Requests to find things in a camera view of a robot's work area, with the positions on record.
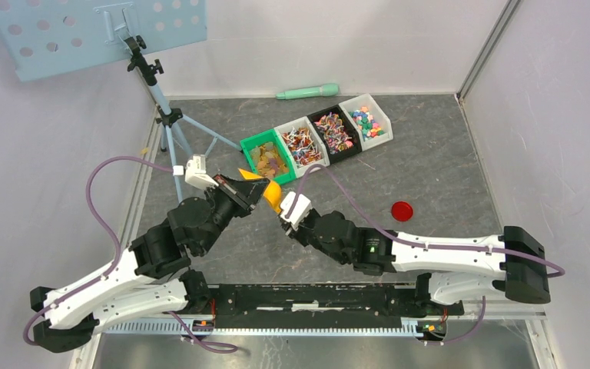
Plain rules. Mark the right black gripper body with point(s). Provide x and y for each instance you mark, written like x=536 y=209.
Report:
x=304 y=234

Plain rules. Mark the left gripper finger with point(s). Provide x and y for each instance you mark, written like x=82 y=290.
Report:
x=242 y=187
x=250 y=199

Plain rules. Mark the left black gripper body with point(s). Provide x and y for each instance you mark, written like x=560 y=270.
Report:
x=224 y=199

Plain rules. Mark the yellow plastic scoop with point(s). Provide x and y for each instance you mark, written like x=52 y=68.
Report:
x=272 y=193

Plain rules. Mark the red jar lid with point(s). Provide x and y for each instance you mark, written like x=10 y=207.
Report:
x=402 y=211

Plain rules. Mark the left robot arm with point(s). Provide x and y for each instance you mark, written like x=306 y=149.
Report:
x=152 y=274

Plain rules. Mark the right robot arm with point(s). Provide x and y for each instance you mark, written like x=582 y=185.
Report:
x=509 y=265

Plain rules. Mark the green candy bin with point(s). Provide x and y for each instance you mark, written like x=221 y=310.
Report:
x=268 y=157

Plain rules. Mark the white lollipop bin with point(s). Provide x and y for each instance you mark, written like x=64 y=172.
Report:
x=303 y=146

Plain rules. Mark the black lollipop bin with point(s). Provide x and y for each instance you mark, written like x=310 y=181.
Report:
x=340 y=139

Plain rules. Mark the white candy bin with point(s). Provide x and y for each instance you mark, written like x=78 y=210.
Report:
x=367 y=117

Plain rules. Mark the light blue music stand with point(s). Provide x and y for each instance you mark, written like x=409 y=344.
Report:
x=48 y=38

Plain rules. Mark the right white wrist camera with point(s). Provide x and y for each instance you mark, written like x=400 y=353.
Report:
x=293 y=209

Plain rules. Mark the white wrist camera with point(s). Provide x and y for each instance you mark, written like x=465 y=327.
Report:
x=293 y=209
x=195 y=173

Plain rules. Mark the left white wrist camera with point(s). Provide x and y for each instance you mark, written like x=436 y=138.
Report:
x=195 y=173

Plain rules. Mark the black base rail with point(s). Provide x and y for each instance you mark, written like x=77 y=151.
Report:
x=308 y=307

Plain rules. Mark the mint green cylindrical handle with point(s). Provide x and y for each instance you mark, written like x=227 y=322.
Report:
x=325 y=90

